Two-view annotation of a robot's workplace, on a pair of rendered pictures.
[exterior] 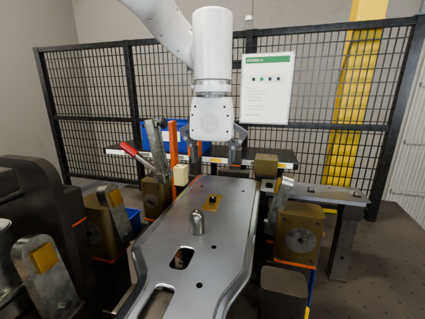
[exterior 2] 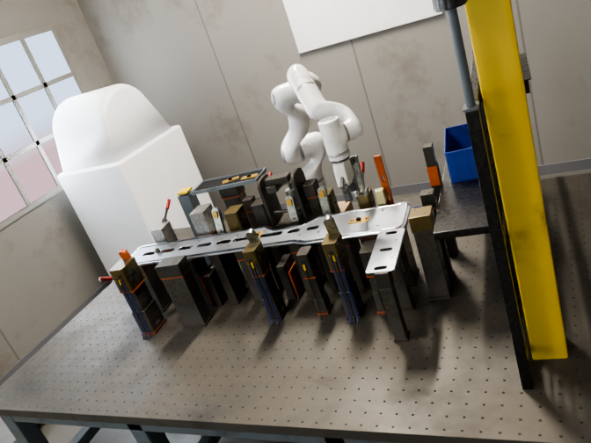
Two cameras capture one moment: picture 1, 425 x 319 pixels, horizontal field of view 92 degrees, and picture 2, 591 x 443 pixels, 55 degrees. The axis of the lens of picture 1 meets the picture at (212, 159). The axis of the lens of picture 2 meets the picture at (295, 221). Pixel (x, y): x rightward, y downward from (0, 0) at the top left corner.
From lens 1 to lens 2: 2.28 m
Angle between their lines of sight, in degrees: 92
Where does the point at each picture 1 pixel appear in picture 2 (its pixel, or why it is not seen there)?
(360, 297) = (382, 347)
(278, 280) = (303, 250)
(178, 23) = (337, 112)
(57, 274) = (292, 208)
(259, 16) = not seen: outside the picture
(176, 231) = not seen: hidden behind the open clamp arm
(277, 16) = not seen: outside the picture
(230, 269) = (305, 238)
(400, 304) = (378, 367)
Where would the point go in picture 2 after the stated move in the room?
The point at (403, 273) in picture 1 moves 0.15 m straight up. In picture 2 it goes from (414, 381) to (403, 344)
